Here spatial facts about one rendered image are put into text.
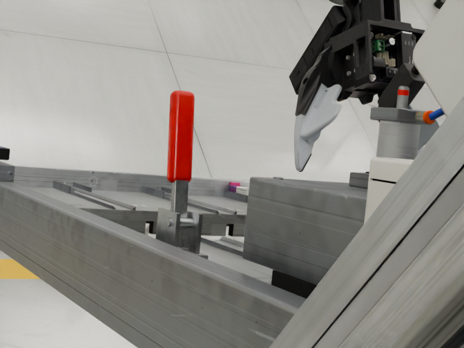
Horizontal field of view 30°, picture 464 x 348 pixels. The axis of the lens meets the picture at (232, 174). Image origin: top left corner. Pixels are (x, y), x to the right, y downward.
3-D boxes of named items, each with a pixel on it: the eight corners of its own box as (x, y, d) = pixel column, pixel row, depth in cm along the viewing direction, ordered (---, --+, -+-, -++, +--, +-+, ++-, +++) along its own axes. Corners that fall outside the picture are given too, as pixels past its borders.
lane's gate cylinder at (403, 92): (391, 128, 47) (395, 85, 47) (400, 128, 47) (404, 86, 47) (398, 128, 47) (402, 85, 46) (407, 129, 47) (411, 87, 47)
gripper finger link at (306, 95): (292, 103, 83) (333, 39, 86) (284, 107, 84) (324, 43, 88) (326, 134, 84) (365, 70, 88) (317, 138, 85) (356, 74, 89)
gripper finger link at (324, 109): (305, 141, 77) (350, 68, 81) (271, 153, 82) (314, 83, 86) (329, 163, 78) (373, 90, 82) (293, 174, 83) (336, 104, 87)
